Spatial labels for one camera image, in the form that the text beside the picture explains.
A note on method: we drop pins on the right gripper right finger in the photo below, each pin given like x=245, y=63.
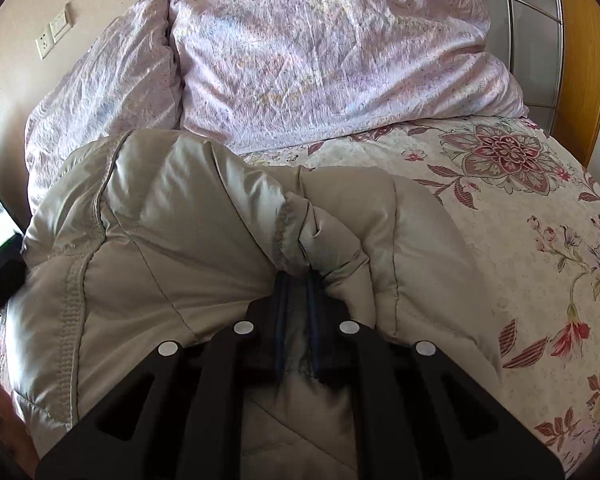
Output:
x=416, y=413

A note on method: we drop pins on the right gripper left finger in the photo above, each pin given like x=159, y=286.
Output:
x=178, y=413

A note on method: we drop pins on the beige puffer jacket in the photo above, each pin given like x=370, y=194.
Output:
x=297, y=428

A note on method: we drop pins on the floral bed sheet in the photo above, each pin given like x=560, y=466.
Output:
x=482, y=235

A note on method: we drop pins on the left lilac floral pillow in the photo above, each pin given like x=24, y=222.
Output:
x=128, y=79

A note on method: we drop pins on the lilac floral pillow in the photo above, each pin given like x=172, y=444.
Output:
x=264, y=74
x=128, y=79

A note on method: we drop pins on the right lilac floral pillow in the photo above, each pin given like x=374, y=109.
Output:
x=264, y=74

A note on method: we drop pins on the white wall socket plate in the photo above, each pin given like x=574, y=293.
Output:
x=44, y=44

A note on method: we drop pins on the white wall switch plate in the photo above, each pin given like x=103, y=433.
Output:
x=61, y=23

